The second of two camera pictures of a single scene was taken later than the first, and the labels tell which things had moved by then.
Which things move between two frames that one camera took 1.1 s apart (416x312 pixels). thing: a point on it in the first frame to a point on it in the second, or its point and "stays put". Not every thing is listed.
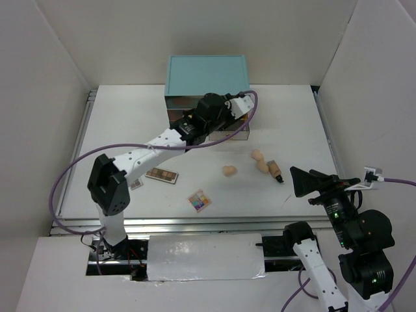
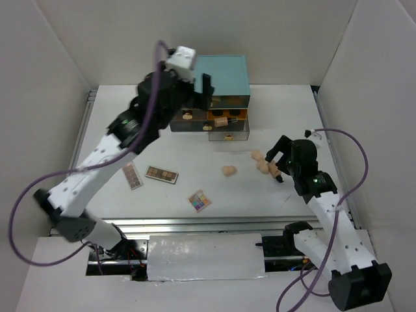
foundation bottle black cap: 279,179 stays put
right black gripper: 327,184 to 283,144
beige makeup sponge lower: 262,166 stays put
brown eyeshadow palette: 166,176 stays put
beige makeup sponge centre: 229,170 stays put
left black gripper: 231,117 to 195,98
